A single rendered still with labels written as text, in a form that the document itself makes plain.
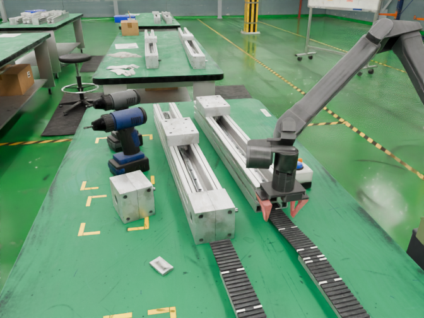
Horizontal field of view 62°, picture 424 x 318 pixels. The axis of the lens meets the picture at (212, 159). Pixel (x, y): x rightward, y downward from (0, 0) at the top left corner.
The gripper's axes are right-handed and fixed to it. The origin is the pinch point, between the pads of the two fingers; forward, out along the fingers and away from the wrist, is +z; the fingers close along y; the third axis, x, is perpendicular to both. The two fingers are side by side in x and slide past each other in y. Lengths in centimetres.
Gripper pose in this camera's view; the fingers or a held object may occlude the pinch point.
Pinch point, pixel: (279, 216)
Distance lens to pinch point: 97.5
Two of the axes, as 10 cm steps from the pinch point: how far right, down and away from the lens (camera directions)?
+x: 2.5, 4.3, -8.6
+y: -9.7, 1.0, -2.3
